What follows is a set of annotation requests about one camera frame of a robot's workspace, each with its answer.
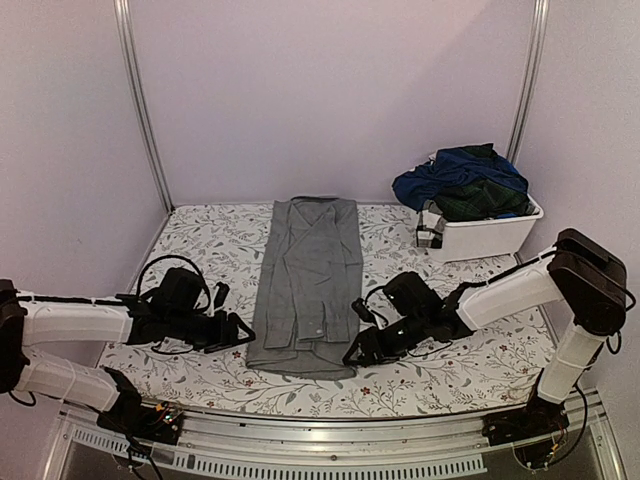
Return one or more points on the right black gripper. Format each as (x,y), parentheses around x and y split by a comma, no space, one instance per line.
(371,339)

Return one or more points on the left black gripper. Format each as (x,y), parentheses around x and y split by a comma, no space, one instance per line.
(226,334)

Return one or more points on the grey button shirt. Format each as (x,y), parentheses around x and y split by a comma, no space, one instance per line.
(311,271)

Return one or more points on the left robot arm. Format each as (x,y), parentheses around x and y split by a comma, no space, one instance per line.
(183,310)

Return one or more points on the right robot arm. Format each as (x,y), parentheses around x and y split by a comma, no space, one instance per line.
(575,276)

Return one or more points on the white laundry basket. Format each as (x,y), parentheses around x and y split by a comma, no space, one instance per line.
(488,237)

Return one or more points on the black white checkered garment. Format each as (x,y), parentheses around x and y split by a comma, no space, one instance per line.
(430,227)

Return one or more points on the blue garment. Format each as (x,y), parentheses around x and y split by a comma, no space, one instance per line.
(456,167)

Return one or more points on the dark green plaid garment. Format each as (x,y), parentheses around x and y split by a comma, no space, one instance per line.
(481,200)

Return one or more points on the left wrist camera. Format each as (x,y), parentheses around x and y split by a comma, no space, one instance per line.
(221,293)

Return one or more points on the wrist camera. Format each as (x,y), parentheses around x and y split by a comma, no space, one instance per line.
(221,293)
(364,312)

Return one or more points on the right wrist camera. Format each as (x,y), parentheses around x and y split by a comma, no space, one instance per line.
(364,312)

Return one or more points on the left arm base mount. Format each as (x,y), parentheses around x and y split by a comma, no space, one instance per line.
(161,423)

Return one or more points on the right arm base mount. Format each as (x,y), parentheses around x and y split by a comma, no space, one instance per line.
(537,417)

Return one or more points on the left aluminium corner post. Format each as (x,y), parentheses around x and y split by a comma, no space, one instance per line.
(125,28)

